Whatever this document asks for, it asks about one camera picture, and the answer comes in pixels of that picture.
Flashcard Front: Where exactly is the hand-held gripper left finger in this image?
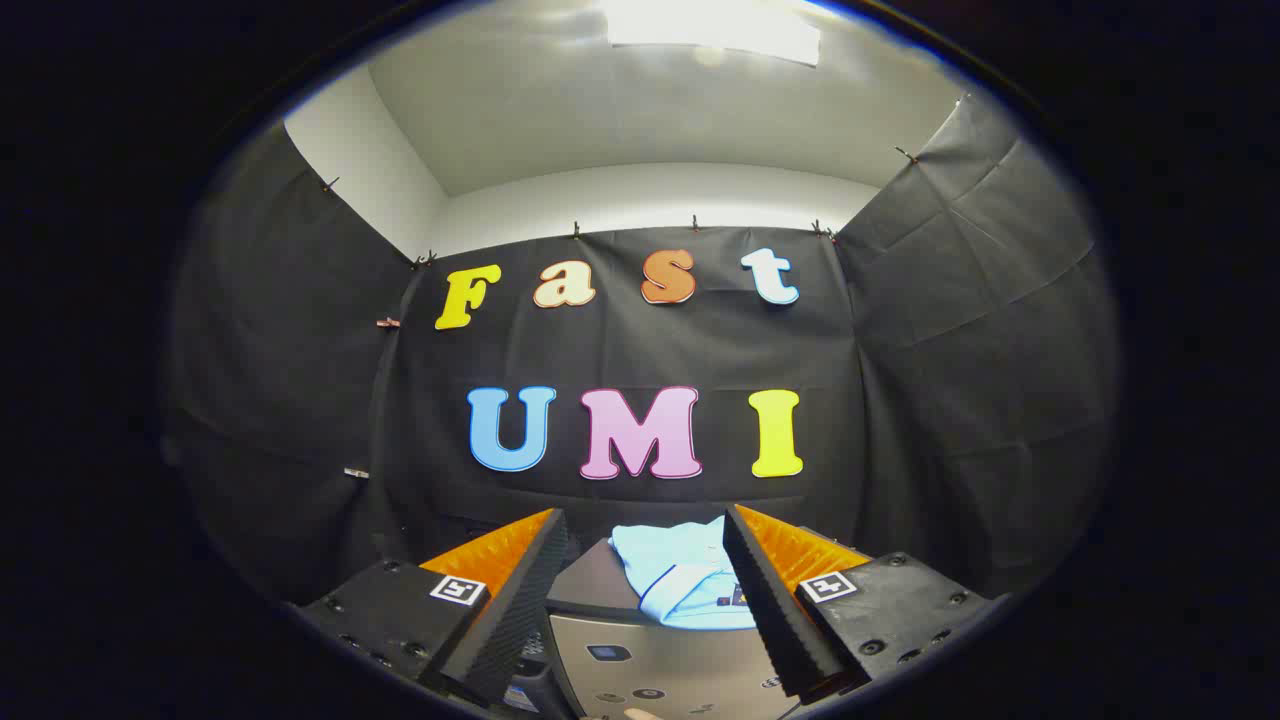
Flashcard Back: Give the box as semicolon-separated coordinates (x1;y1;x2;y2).
300;507;569;709

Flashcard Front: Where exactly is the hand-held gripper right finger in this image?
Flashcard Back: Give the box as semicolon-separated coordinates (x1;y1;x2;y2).
724;504;993;705

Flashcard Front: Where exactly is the dark washing machine lid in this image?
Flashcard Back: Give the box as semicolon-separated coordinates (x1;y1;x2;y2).
560;520;616;591

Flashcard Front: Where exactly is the light blue shirt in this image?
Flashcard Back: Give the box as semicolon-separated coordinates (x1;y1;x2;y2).
610;517;758;631

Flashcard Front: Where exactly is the black backdrop cloth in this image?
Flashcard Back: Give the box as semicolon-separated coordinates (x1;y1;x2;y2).
165;95;1119;611

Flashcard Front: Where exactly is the ceiling light panel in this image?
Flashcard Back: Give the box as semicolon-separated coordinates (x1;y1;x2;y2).
603;0;823;67

